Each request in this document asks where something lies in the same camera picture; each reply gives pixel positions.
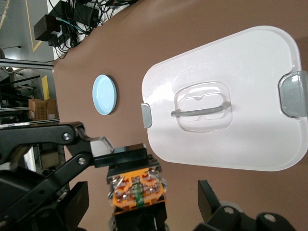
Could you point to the grey flat shelf board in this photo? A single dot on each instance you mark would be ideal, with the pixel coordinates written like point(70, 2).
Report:
point(29, 123)

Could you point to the white lidded storage box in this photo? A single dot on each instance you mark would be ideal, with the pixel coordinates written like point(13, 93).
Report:
point(240, 60)

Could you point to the orange push-button switch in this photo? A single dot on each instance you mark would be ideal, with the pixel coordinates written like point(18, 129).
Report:
point(137, 190)

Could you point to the brown table cover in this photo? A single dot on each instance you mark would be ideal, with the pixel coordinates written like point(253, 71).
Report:
point(168, 24)

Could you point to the grey box latch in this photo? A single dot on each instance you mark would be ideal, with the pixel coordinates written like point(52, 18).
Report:
point(146, 115)
point(294, 93)

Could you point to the aluminium profile rail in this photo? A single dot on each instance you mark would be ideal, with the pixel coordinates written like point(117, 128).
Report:
point(26, 64)

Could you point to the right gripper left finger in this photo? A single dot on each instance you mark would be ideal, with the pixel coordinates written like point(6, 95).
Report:
point(80, 204)

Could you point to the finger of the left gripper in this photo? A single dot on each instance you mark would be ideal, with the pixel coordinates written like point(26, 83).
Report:
point(139, 221)
point(120, 157)

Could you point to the brown cardboard box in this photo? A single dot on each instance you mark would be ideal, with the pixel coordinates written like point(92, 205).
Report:
point(37, 109)
point(51, 108)

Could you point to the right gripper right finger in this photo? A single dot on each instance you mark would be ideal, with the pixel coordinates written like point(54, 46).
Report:
point(211, 204)

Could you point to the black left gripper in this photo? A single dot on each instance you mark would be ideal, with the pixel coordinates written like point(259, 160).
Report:
point(16, 192)

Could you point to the black equipment box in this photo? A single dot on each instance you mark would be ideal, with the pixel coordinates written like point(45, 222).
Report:
point(47, 27)

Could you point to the light blue round plate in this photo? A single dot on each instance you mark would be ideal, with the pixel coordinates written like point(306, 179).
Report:
point(103, 95)

